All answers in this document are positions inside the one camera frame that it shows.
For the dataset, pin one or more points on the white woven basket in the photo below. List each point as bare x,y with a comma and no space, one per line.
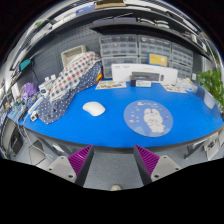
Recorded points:
71,53

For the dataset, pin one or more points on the green potted plant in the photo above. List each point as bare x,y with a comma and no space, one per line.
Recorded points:
210,83

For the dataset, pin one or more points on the yellow and blue box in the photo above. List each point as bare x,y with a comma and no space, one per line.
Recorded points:
158,60

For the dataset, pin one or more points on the grey wall shelf unit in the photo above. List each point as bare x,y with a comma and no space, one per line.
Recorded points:
126,25

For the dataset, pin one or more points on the navy polka-dot cloth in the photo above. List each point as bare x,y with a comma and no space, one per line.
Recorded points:
55,110

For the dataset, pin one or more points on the round blue rabbit-print mouse pad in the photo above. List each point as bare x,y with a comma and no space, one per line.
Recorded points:
148,118

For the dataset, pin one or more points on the red blue checked cloth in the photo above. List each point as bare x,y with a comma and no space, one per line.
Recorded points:
75,75

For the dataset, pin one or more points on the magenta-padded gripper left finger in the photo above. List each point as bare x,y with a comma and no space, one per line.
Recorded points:
63,166

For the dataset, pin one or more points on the long white keyboard box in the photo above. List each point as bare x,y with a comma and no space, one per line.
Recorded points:
143,69

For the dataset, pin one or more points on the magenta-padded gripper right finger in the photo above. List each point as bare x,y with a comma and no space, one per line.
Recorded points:
163,166

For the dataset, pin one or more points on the purple plastic bag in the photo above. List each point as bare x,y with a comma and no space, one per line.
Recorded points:
29,90

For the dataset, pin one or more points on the small-picture sticker sheet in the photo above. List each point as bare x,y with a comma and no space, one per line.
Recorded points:
173,88

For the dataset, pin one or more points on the small black box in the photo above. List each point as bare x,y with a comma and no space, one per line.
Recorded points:
142,82

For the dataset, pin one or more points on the white computer mouse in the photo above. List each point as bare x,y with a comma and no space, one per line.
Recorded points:
94,109

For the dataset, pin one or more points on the food sticker sheet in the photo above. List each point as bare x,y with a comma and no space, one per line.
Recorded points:
110,85

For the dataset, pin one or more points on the clear plastic bag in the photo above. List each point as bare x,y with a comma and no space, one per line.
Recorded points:
187,86

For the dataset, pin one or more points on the grey small-parts drawer cabinet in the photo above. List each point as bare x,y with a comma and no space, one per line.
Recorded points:
115,61
118,45
182,58
155,45

